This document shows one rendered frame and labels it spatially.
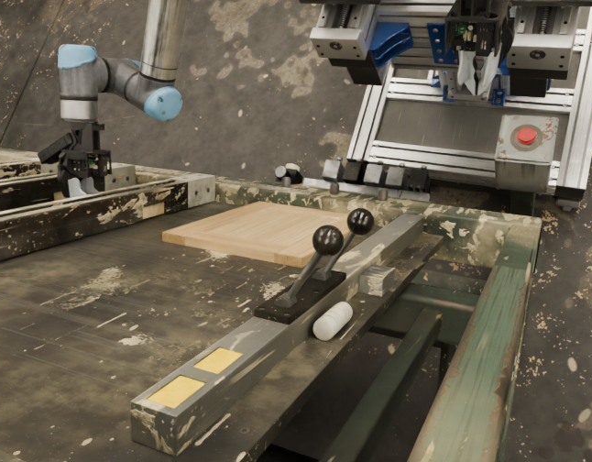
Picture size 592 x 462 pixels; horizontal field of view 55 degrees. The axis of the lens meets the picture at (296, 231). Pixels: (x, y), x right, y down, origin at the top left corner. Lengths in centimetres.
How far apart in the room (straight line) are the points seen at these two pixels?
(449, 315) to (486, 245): 34
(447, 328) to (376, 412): 37
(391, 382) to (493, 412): 26
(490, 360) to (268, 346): 24
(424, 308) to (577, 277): 126
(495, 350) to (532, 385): 151
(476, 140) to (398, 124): 30
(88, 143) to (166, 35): 28
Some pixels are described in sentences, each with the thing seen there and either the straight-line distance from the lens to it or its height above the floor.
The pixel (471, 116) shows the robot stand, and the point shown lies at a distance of 224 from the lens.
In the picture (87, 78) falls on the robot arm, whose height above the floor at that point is 137.
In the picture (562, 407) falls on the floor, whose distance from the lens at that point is 216.
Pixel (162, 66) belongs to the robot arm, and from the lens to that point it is 121.
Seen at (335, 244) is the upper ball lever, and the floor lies 156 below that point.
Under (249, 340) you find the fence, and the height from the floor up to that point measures 158.
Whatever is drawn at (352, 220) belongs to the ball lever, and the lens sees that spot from 77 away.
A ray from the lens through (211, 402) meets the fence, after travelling 56.
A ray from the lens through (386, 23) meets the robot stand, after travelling 164.
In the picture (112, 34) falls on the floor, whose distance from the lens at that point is 360.
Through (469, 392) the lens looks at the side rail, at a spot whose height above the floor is 159.
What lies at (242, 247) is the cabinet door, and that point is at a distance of 107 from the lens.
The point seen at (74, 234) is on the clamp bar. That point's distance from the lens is 119.
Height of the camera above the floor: 216
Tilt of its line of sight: 62 degrees down
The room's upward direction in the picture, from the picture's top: 47 degrees counter-clockwise
